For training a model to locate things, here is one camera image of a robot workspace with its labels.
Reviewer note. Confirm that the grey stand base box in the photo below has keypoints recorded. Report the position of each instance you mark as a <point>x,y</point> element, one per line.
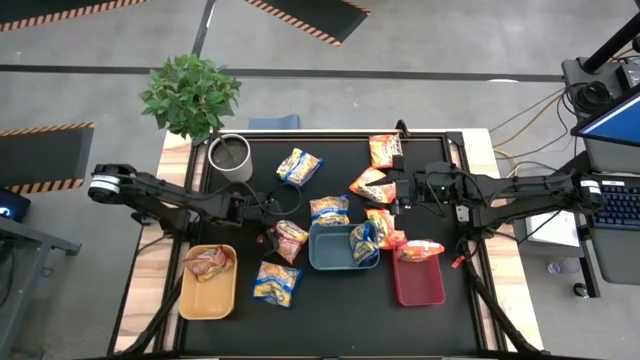
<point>580,75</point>

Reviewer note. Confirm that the dark blue plastic bin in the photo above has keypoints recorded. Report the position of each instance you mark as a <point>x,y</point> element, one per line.
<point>330,250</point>

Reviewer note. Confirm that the red plastic bin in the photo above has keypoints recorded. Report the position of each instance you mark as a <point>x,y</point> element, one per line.
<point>419,282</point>

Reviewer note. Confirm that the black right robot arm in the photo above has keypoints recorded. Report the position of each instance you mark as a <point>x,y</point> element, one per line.
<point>525,192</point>

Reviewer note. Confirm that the green potted plant white pot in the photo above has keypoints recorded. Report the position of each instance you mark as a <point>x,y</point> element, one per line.
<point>190,95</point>

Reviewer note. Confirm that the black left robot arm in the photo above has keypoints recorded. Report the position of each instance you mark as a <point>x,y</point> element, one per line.
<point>165,195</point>

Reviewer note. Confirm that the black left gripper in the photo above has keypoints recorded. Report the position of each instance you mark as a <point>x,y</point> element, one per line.
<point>257,211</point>

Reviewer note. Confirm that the black stand pole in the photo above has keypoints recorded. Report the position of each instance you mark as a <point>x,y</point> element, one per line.
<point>612,45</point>

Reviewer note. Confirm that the grey side desk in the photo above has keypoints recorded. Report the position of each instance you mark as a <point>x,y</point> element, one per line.
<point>30,240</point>

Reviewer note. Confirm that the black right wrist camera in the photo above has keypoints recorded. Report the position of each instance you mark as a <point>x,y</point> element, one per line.
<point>441,189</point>

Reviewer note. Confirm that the laptop computer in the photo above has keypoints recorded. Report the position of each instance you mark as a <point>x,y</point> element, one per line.
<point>620,260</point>

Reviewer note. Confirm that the black hazard-striped floor mat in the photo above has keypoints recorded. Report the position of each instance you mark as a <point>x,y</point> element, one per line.
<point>50,10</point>
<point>40,160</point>
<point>310,15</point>

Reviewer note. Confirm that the blue soy sauce ramen pack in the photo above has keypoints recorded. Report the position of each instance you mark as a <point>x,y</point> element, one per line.
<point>299,167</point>
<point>276,283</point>
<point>329,210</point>
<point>362,247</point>

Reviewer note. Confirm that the black backlit keyboard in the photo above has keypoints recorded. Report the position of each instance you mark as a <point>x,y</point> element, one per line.
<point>620,202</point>

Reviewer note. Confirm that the computer monitor blue screen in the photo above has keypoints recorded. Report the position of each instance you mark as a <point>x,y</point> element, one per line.
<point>615,122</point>

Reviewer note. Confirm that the yellow plastic bin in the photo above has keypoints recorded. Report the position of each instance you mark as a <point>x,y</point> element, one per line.
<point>207,300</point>

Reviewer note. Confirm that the white paper sheet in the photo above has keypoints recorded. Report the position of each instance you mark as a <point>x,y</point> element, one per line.
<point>555,232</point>

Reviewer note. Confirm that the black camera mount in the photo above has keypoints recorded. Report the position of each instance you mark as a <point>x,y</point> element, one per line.
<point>401,127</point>

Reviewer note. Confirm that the clear plastic bottle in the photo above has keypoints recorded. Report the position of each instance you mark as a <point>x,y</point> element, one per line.
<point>555,267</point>

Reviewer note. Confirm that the small red tag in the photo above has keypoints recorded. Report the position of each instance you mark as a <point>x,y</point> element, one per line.
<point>457,262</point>

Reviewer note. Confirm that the black diagonal support bar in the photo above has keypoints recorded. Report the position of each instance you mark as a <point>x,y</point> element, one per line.
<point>580,162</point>

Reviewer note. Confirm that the black device blue light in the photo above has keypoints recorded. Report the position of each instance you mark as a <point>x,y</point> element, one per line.
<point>12,205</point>

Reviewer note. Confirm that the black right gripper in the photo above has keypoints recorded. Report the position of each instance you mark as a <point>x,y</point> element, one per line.
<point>415,192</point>

